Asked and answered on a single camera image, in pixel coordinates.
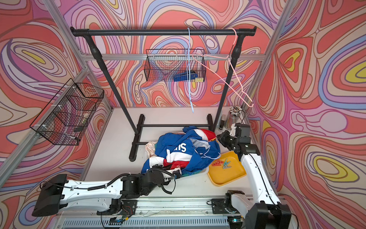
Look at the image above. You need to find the light blue hanger green jacket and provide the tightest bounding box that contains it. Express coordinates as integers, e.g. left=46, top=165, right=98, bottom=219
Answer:
left=186, top=28, right=194, bottom=113

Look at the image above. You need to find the light blue clothespin green jacket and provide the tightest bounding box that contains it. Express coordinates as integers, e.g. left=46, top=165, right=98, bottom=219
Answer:
left=223, top=160, right=230, bottom=166

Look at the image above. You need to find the blue object in back basket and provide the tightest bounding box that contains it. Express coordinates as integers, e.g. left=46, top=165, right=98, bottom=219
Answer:
left=173, top=71, right=198, bottom=82

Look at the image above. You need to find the small black bottle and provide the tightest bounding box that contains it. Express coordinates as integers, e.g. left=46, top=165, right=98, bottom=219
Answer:
left=218, top=114, right=226, bottom=131

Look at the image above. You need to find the black clothes rack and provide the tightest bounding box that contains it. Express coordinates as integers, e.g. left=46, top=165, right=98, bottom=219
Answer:
left=70, top=26, right=257, bottom=162

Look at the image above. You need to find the yellow plastic tray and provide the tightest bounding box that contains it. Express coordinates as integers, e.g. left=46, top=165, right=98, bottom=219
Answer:
left=208, top=151, right=247, bottom=187

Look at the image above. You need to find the black wire basket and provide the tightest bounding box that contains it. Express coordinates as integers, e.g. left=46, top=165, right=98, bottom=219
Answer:
left=30, top=79, right=104, bottom=146
left=144, top=48, right=206, bottom=83

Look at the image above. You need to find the red clothespin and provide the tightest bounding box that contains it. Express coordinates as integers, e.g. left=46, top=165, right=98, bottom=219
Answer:
left=211, top=160, right=223, bottom=167
left=212, top=160, right=224, bottom=166

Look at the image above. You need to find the pink patterned kids jacket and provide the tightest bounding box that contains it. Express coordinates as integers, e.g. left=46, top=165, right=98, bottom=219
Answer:
left=145, top=142, right=157, bottom=157

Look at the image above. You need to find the black wire basket back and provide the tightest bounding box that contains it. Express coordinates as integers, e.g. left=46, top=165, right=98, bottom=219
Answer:
left=144, top=48, right=206, bottom=83

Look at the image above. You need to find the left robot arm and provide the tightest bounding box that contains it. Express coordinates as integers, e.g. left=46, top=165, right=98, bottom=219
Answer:
left=32, top=166, right=182, bottom=217

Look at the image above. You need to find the pink plastic hanger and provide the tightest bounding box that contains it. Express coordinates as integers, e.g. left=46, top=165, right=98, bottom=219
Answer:
left=191, top=28, right=254, bottom=108

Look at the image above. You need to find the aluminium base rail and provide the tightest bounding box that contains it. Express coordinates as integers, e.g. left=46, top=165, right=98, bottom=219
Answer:
left=54, top=196, right=287, bottom=229

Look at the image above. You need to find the green kids jacket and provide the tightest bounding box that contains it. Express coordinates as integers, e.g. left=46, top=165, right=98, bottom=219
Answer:
left=182, top=168, right=208, bottom=177

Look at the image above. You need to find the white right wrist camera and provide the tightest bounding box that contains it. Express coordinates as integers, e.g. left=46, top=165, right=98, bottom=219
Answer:
left=230, top=123, right=251, bottom=144

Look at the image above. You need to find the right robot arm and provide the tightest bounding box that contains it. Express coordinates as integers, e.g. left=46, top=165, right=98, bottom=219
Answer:
left=216, top=131, right=292, bottom=229

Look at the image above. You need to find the cup of pencils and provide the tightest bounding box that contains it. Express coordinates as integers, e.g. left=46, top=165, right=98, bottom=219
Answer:
left=224, top=106, right=243, bottom=130

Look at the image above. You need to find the black wire basket left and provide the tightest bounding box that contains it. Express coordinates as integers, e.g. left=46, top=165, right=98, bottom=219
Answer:
left=30, top=79, right=104, bottom=146

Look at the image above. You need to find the blue red white jacket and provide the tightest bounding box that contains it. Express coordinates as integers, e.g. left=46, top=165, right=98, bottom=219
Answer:
left=141, top=126, right=216, bottom=174

